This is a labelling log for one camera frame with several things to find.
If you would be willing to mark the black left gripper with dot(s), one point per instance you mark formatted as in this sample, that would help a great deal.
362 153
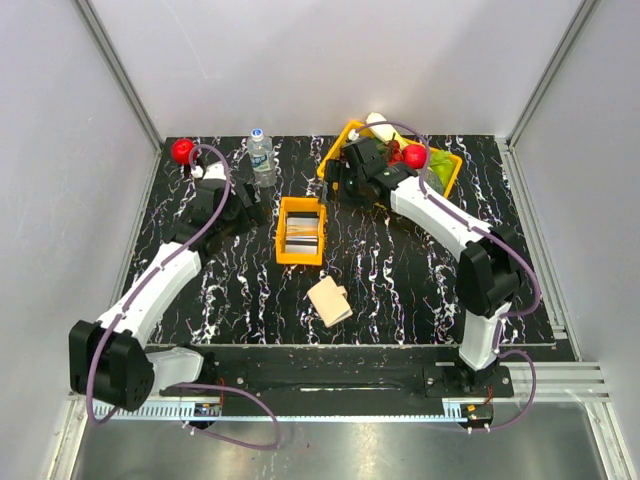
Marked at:
252 215

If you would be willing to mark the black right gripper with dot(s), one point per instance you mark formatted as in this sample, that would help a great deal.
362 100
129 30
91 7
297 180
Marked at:
324 191

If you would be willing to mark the small yellow card bin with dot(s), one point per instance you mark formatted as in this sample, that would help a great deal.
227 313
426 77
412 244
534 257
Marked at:
300 204

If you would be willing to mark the credit card stack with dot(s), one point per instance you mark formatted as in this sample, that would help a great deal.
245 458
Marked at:
302 233

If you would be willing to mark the beige leather card holder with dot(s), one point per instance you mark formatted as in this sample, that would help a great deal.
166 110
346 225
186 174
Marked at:
330 301

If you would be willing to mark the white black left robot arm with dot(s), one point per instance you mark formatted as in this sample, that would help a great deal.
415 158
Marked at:
107 358

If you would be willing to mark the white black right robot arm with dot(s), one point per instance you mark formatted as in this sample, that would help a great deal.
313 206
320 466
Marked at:
490 269

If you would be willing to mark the clear plastic water bottle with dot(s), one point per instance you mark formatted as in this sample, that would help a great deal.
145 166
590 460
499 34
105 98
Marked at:
260 150

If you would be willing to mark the large yellow fruit tray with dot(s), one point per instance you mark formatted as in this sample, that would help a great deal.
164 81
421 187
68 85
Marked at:
362 130

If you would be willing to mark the red cherry bunch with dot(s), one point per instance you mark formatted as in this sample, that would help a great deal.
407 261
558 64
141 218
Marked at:
392 153

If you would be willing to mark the white radish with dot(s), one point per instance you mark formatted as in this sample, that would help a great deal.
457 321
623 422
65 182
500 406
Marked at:
381 129

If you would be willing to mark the red apple on table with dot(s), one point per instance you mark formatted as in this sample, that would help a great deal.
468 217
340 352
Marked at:
181 149

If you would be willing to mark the red apple in tray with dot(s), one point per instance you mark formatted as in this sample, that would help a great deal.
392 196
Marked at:
415 156

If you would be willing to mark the green netted melon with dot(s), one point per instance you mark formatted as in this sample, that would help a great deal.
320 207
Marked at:
433 181

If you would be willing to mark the green leafy vegetable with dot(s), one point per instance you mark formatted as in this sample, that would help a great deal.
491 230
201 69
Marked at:
443 164

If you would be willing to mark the aluminium frame rail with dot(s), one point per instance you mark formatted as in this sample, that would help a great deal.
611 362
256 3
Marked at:
97 31

